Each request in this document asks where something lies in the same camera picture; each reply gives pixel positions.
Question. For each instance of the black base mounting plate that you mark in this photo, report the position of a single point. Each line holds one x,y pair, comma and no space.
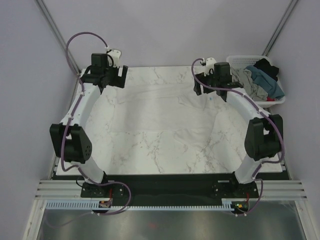
171,189

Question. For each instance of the white slotted cable duct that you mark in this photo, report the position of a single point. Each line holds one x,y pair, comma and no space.
99,205

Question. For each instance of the grey t-shirt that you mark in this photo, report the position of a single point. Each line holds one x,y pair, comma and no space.
244,77

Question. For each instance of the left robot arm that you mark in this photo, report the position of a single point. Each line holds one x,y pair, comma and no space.
69,139

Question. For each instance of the red garment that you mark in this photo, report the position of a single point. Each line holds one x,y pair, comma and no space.
269,99

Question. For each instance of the black t-shirt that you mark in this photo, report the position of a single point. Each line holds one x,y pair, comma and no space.
271,70

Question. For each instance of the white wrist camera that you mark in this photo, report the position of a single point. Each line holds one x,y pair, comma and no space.
208,64
113,57

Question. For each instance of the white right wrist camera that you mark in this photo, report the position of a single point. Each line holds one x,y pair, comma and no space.
208,64

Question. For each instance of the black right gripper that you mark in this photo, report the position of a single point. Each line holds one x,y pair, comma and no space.
202,78

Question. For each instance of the aluminium rail frame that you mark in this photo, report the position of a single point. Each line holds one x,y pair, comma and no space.
273,190

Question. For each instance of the teal blue t-shirt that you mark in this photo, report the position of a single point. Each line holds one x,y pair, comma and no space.
266,82

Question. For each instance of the white plastic laundry basket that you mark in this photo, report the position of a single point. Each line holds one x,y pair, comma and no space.
242,61

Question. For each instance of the white t-shirt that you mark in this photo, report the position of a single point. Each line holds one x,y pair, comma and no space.
173,108

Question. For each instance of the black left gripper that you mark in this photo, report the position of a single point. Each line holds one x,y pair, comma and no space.
118,82

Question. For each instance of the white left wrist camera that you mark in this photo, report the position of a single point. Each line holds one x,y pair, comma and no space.
113,57

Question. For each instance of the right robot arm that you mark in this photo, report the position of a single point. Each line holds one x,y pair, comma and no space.
264,134

